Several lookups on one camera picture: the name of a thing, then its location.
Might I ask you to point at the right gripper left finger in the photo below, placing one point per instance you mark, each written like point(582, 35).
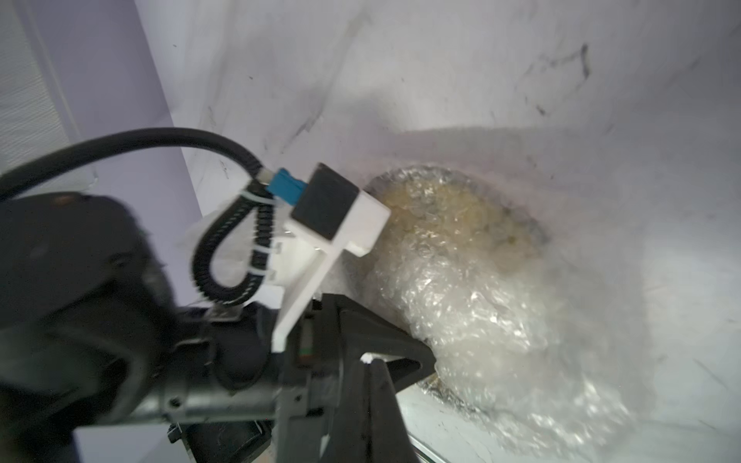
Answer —
point(349, 436)

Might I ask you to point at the dark yellow patterned plate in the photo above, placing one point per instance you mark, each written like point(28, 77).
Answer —
point(460, 271)

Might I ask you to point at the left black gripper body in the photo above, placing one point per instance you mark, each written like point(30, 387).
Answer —
point(229, 398)

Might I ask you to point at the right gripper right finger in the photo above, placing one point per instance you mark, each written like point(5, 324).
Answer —
point(388, 439)

